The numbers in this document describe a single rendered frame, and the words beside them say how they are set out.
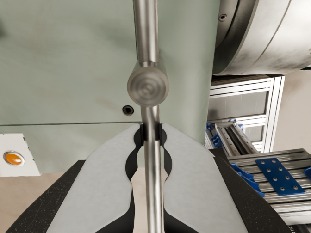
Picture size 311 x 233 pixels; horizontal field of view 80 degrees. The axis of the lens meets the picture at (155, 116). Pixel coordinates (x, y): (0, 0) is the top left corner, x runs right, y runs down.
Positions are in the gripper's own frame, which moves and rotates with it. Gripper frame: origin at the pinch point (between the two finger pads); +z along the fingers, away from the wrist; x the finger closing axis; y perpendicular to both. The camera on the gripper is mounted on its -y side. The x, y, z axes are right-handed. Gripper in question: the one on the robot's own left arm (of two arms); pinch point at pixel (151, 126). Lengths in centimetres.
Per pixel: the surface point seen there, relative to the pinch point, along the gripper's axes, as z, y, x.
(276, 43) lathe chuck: 14.0, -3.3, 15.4
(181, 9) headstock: 9.7, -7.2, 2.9
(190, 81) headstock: 10.0, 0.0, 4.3
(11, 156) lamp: 9.2, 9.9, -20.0
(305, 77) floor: 135, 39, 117
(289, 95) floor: 135, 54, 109
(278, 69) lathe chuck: 18.5, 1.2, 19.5
